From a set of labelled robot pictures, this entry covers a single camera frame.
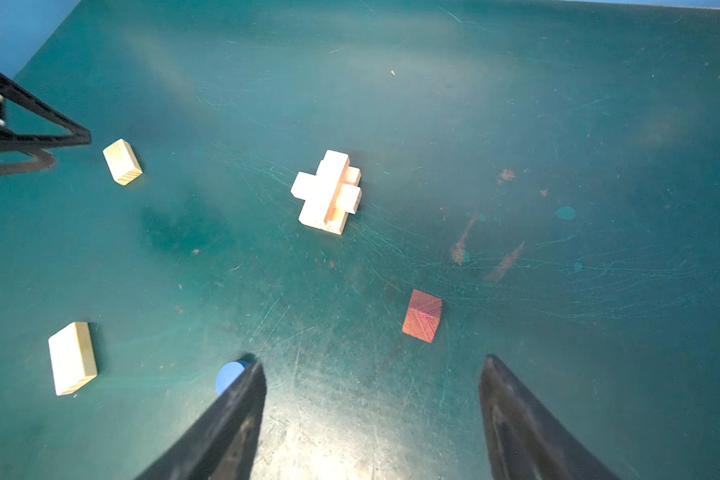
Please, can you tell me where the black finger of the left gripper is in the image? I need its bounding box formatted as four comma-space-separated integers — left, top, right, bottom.
0, 150, 56, 177
0, 72, 91, 152

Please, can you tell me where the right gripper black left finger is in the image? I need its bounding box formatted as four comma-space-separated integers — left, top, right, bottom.
138, 358, 267, 479

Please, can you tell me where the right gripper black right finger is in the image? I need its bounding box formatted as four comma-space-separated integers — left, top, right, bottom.
479, 355, 616, 479

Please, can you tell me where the long wood block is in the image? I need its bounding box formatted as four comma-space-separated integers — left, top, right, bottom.
298, 198, 335, 233
325, 166, 362, 235
291, 167, 362, 214
314, 150, 349, 223

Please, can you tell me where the short wood block far left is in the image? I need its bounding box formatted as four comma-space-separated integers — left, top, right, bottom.
103, 139, 143, 186

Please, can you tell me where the wide wood block front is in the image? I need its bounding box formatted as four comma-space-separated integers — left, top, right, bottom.
48, 322, 98, 396

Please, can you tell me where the blue round disc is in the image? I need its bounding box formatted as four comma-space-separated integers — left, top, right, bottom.
215, 360, 248, 396

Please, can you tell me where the dark brown wood cube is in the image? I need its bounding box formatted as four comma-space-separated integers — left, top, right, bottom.
402, 290, 443, 343

